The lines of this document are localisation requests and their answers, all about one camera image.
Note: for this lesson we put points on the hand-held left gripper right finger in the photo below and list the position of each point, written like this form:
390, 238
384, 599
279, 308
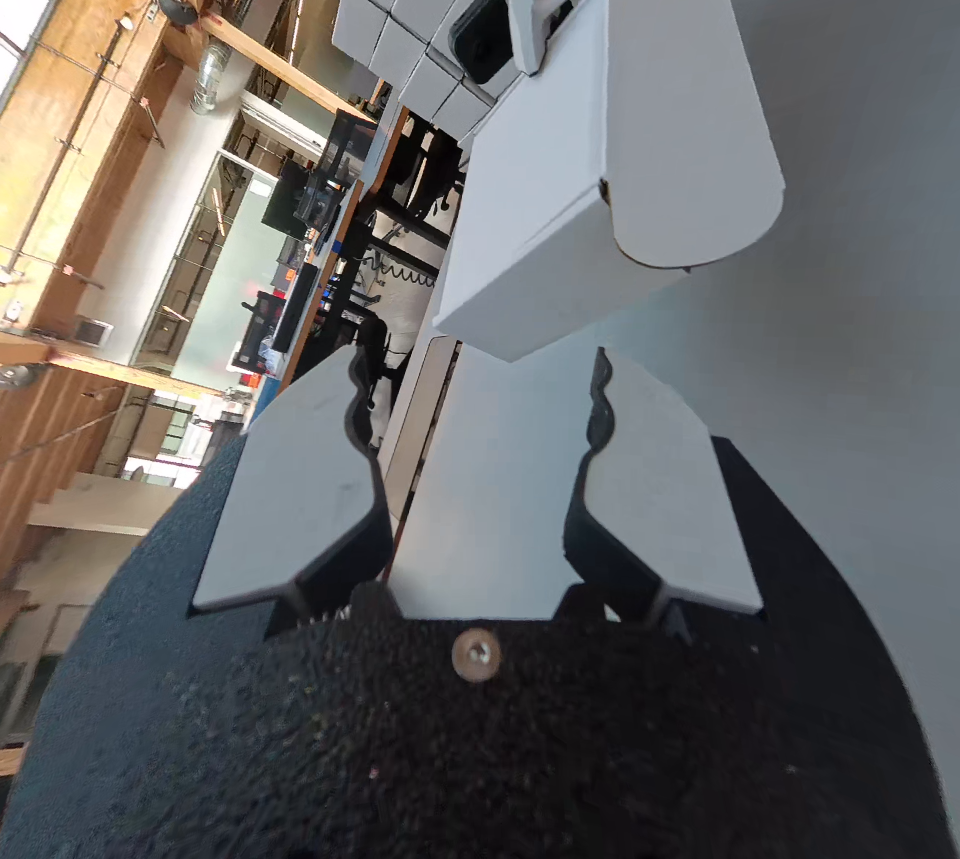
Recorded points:
660, 491

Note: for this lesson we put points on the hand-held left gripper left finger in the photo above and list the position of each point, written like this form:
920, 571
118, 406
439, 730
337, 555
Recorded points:
292, 499

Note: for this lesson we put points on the white cardboard box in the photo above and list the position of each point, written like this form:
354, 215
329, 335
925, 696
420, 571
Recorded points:
570, 199

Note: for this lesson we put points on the black office chair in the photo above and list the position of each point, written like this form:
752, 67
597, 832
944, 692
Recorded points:
420, 161

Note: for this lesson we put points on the white table with brown edge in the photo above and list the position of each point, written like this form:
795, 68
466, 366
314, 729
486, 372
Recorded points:
420, 409

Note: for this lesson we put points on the black computer monitor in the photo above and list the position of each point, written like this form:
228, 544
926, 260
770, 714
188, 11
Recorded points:
285, 199
296, 308

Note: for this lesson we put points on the black ceiling lamp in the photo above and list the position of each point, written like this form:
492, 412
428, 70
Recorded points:
178, 10

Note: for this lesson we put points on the grey wall vent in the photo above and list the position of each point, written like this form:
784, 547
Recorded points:
91, 332

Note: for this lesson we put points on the silver ventilation duct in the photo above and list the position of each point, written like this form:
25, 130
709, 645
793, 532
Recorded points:
211, 75

